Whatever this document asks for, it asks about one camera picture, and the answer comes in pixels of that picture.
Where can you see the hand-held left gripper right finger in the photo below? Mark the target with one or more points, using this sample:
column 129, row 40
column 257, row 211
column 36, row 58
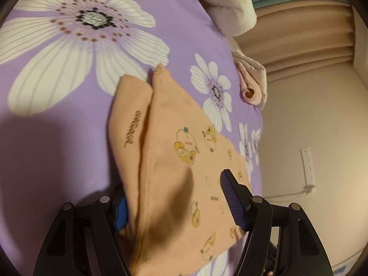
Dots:
column 233, row 201

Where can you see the beige curtain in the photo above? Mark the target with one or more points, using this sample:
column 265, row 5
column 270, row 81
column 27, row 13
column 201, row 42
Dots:
column 302, row 40

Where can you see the white plush blanket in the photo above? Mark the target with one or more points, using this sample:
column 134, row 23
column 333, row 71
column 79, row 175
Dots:
column 227, row 3

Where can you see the folded pink beige clothes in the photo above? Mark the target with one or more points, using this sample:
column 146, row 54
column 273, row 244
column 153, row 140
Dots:
column 254, row 77

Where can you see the orange printed child's shirt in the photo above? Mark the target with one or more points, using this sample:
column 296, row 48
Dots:
column 172, row 184

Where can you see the white wall socket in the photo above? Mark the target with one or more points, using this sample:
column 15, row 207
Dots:
column 307, row 166

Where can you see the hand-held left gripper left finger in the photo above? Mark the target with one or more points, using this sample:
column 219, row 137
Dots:
column 120, row 215

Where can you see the purple floral blanket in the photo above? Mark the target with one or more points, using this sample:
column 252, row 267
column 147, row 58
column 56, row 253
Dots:
column 57, row 135

